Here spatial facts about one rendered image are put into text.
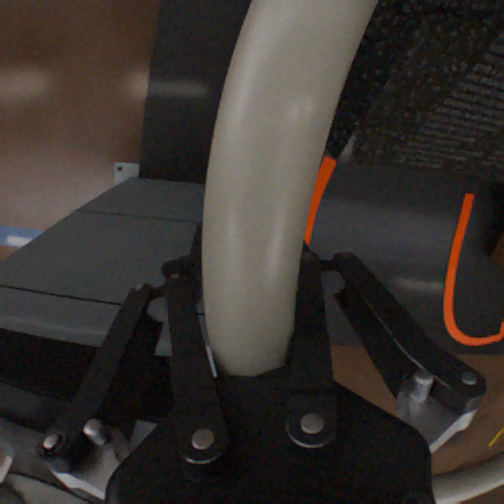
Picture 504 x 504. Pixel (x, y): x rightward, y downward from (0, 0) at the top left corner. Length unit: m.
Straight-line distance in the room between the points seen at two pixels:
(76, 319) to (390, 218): 1.10
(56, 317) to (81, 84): 0.92
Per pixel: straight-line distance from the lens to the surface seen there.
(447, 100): 0.42
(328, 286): 0.16
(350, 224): 1.19
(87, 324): 0.41
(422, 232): 1.34
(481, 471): 0.36
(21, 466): 0.47
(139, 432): 0.35
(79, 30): 1.24
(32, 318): 0.44
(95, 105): 1.18
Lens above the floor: 1.06
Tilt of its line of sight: 65 degrees down
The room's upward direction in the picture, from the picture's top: 177 degrees clockwise
